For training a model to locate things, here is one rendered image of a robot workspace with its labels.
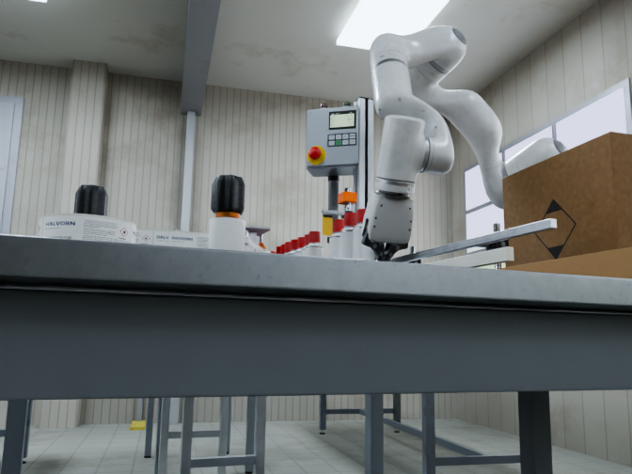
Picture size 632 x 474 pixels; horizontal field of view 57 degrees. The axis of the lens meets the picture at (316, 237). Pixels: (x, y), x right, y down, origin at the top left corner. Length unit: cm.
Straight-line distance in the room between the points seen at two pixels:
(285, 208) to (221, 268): 570
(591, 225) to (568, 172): 11
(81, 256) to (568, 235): 91
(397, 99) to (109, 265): 108
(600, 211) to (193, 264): 83
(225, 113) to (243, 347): 587
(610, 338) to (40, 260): 40
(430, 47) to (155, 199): 461
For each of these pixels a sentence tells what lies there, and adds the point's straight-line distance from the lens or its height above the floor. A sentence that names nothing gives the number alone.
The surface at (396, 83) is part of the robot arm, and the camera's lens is 136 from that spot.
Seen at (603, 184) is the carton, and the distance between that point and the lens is 105.
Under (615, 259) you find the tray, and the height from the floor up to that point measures 86.
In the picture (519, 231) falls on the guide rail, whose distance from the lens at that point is 96.
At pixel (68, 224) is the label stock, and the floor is 100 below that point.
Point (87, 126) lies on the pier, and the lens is 592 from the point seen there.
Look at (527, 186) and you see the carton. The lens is 121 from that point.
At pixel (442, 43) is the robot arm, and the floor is 151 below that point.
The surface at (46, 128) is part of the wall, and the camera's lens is 618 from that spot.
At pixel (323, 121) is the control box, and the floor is 143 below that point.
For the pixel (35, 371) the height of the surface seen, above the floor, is 76.
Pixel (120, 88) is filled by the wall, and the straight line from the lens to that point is 625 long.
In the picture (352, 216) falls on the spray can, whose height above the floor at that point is 107.
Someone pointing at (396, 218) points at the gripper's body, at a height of 103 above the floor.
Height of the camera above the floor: 78
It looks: 10 degrees up
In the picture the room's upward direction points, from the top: 1 degrees clockwise
